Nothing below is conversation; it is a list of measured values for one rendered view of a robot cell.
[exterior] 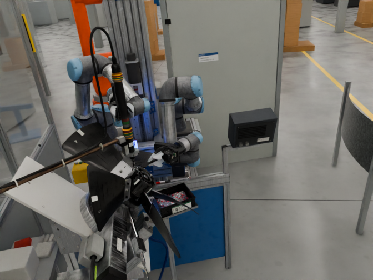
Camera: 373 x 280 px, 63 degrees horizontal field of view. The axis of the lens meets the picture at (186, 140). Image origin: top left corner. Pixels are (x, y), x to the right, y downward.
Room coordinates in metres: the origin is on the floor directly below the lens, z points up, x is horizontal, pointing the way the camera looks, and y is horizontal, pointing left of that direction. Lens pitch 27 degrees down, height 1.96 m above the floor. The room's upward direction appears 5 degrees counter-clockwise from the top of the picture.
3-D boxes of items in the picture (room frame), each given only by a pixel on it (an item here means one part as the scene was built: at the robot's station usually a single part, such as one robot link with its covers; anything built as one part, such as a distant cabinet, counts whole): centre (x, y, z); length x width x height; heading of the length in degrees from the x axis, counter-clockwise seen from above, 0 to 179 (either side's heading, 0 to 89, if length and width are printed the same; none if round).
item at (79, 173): (1.53, 0.59, 1.02); 0.16 x 0.10 x 0.11; 97
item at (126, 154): (1.21, 0.26, 1.34); 0.09 x 0.07 x 0.10; 132
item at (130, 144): (1.21, 0.25, 1.50); 0.04 x 0.04 x 0.46
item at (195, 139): (1.51, -0.03, 1.18); 0.11 x 0.08 x 0.09; 134
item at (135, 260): (0.86, 0.28, 1.03); 0.15 x 0.10 x 0.14; 97
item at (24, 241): (1.14, 0.86, 0.87); 0.08 x 0.08 x 0.02; 18
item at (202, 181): (1.58, 0.20, 0.82); 0.90 x 0.04 x 0.08; 97
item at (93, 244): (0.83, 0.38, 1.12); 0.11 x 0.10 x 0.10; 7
